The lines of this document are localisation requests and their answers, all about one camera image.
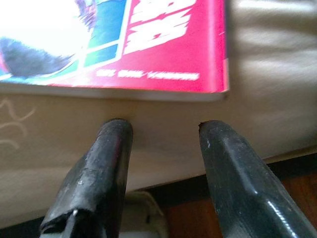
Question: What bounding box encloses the white rounded object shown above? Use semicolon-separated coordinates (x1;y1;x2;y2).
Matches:
118;190;170;238

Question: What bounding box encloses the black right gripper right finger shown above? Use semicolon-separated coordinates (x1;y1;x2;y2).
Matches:
199;120;317;238

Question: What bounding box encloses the colourful manga book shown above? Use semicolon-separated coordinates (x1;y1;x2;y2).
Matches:
0;0;230;103

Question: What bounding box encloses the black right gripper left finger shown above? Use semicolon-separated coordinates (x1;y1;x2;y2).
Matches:
39;118;134;238

